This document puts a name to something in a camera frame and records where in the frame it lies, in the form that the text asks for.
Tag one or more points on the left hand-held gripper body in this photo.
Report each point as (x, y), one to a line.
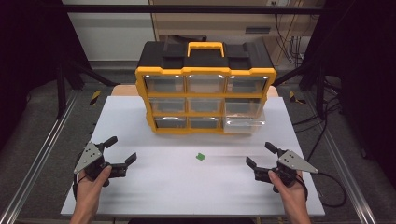
(88, 157)

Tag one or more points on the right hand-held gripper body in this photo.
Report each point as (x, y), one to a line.
(295, 161)

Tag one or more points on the clear plastic drawer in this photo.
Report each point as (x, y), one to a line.
(244, 126)

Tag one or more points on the small green piece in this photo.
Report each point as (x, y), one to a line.
(200, 156)

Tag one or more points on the yellow black organizer cabinet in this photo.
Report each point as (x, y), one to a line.
(202, 59)

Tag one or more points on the person's left hand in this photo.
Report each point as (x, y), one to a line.
(88, 193)

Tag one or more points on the person's right hand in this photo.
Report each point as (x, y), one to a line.
(292, 197)

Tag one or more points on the yellow black hazard tape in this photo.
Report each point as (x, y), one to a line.
(293, 97)
(95, 97)

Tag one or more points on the black metal stand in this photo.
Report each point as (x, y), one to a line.
(320, 90)
(61, 90)

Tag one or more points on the group of clear organizer drawers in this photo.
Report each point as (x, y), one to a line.
(165, 84)

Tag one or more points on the black curtain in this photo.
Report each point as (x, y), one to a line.
(28, 62)
(367, 77)

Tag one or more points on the black horizontal bar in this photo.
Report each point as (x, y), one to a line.
(186, 9)

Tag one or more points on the aluminium frame rail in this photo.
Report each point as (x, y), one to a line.
(40, 155)
(361, 202)

